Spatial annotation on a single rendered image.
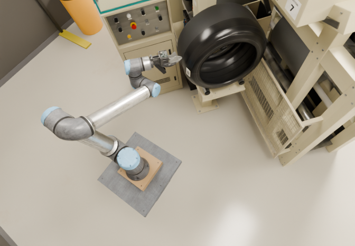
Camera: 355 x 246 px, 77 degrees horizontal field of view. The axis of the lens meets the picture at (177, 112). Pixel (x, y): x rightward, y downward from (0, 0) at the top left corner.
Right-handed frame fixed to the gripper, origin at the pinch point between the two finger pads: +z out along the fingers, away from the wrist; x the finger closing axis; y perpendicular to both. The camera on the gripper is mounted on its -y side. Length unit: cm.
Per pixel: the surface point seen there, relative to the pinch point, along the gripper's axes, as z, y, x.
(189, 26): 8.7, 17.2, 9.2
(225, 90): 37, -39, -8
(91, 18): -76, -107, 206
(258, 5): 74, 1, 37
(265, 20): 70, 2, 18
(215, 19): 21.7, 25.3, 1.5
